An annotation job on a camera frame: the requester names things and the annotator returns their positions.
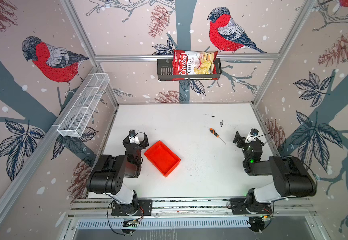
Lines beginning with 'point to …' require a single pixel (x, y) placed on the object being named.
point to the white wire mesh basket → (72, 126)
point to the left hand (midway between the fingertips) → (135, 134)
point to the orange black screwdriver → (212, 131)
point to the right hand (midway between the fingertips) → (244, 135)
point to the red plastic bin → (164, 158)
